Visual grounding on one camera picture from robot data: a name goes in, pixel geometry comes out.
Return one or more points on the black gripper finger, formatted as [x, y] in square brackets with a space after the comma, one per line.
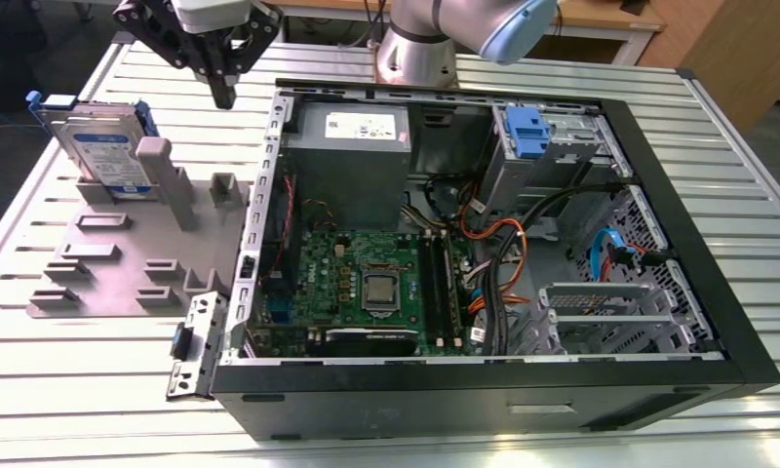
[156, 34]
[253, 39]

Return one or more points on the hard disk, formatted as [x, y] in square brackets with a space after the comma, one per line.
[106, 156]

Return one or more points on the metal disk bay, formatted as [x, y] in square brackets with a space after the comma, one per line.
[611, 319]

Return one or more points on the grey power supply unit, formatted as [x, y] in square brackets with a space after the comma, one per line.
[344, 185]

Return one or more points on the grey parts rack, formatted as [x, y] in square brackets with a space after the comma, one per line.
[136, 253]

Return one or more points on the blue drive cage latch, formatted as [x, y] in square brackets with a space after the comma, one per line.
[525, 131]

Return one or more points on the metal optical drive cage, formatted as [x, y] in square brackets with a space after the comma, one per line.
[513, 180]

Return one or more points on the green motherboard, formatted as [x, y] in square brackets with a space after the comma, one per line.
[325, 292]

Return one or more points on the wooden desk white legs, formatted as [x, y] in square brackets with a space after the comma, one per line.
[597, 14]

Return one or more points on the silver CPU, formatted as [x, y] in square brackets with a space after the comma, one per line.
[381, 290]

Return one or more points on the black RAM slot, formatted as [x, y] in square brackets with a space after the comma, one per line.
[452, 292]
[433, 292]

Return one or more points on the metal CPU socket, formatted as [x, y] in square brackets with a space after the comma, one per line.
[383, 312]

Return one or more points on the black graphics card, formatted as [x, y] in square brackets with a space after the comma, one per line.
[364, 341]

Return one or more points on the brown wooden cabinet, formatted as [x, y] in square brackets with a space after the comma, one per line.
[742, 49]

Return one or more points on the black open PC case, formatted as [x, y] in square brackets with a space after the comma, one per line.
[429, 404]

